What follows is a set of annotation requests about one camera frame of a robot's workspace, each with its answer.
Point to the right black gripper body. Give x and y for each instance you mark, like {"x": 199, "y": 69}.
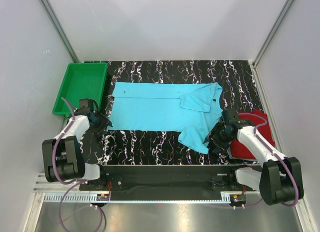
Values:
{"x": 222, "y": 139}

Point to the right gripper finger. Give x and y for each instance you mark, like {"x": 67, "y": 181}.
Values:
{"x": 218, "y": 150}
{"x": 209, "y": 137}

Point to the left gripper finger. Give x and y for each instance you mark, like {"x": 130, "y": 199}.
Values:
{"x": 98, "y": 134}
{"x": 104, "y": 122}

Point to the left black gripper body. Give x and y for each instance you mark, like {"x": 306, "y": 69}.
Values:
{"x": 99, "y": 122}

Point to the cyan polo shirt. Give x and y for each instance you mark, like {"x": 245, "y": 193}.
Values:
{"x": 190, "y": 109}

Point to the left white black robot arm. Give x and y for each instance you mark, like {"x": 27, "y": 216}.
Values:
{"x": 62, "y": 157}

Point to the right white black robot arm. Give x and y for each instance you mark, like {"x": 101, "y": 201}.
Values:
{"x": 280, "y": 179}

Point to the green plastic bin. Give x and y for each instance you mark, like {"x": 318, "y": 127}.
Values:
{"x": 81, "y": 80}

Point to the black marble pattern mat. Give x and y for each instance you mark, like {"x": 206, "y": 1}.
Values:
{"x": 163, "y": 148}

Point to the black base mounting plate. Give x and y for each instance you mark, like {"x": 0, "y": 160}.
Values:
{"x": 170, "y": 189}

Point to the right aluminium corner post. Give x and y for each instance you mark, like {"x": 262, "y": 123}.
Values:
{"x": 275, "y": 27}

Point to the aluminium corner post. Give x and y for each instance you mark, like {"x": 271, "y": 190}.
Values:
{"x": 275, "y": 27}
{"x": 59, "y": 29}

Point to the white slotted cable duct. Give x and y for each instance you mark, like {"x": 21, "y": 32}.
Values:
{"x": 75, "y": 197}

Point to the aluminium frame rail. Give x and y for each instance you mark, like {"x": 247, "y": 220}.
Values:
{"x": 42, "y": 182}

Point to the left aluminium corner post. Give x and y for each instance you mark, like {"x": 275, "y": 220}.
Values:
{"x": 59, "y": 29}

